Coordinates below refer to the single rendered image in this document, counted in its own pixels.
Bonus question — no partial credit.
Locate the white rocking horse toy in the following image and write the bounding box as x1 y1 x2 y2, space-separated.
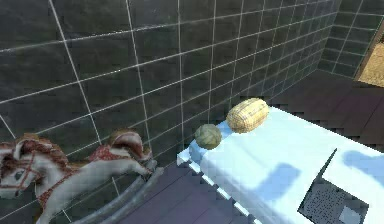
0 128 165 224

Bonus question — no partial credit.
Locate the green round cushion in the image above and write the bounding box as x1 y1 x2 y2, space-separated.
194 123 223 150

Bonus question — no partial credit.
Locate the pale blue bed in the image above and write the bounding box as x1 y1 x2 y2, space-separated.
176 105 384 224

